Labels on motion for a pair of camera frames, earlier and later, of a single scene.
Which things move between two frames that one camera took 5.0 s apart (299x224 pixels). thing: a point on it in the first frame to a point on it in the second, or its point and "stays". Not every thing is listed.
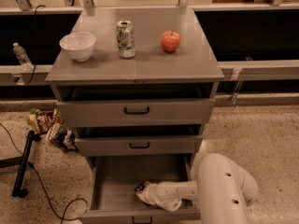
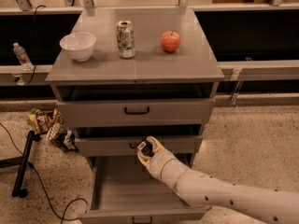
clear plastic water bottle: [22, 58] stays
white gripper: [151, 191] to [161, 163]
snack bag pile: [52, 125] stays
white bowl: [78, 45] stays
